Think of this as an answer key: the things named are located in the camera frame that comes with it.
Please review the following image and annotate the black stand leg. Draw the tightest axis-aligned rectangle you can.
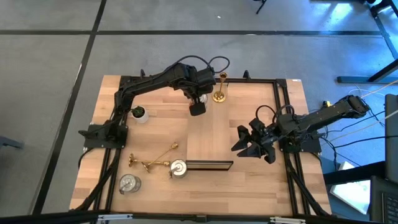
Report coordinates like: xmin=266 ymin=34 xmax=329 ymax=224
xmin=255 ymin=0 xmax=268 ymax=15

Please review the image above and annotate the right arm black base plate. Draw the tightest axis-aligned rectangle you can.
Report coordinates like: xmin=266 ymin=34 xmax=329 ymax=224
xmin=280 ymin=138 xmax=322 ymax=154

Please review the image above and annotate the orange floor cable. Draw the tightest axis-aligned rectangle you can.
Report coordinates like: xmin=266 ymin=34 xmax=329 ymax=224
xmin=362 ymin=79 xmax=398 ymax=97

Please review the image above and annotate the black desk edge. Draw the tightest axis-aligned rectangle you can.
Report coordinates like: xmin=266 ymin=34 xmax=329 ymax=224
xmin=323 ymin=161 xmax=387 ymax=185

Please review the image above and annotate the black laptop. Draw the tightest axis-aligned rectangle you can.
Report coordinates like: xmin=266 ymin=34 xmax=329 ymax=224
xmin=369 ymin=175 xmax=398 ymax=224

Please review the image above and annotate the black rig crossbar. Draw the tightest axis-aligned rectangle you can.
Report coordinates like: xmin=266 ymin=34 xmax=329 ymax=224
xmin=0 ymin=210 xmax=398 ymax=224

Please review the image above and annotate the black floor cable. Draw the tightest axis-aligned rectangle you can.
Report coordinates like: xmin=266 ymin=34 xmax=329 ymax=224
xmin=320 ymin=135 xmax=398 ymax=150

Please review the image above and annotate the grey chair base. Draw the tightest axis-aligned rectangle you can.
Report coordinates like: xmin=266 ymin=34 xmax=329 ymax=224
xmin=0 ymin=136 xmax=24 ymax=151

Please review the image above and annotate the small plant in white pot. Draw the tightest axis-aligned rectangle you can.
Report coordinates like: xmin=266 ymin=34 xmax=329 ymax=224
xmin=130 ymin=105 xmax=150 ymax=124

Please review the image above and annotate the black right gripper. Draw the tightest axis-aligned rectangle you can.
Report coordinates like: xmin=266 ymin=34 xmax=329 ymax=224
xmin=231 ymin=118 xmax=281 ymax=165

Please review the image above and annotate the silver metal bracket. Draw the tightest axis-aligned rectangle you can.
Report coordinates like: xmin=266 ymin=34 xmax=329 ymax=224
xmin=97 ymin=213 xmax=134 ymax=222
xmin=269 ymin=216 xmax=307 ymax=224

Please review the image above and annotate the pale blue-white panel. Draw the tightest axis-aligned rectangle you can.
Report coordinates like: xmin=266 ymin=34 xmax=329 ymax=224
xmin=328 ymin=161 xmax=371 ymax=215

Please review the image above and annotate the black aluminium table frame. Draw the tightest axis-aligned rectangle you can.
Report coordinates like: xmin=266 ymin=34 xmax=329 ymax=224
xmin=70 ymin=68 xmax=332 ymax=218

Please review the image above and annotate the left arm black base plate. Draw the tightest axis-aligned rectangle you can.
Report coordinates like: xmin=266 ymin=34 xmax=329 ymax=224
xmin=78 ymin=123 xmax=129 ymax=149

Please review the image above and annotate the black and blue desk frame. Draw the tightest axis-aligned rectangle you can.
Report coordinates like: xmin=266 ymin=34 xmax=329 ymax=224
xmin=336 ymin=0 xmax=398 ymax=84

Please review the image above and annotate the dark grey monitor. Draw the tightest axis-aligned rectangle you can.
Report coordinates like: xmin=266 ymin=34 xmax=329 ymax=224
xmin=384 ymin=93 xmax=398 ymax=183

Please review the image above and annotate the gold candlestick holder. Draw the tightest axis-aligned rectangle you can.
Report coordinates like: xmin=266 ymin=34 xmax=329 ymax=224
xmin=211 ymin=72 xmax=228 ymax=104
xmin=142 ymin=142 xmax=180 ymax=174
xmin=128 ymin=153 xmax=172 ymax=169

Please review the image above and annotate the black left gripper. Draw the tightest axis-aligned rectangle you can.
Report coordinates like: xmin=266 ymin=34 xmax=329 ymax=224
xmin=188 ymin=67 xmax=217 ymax=117

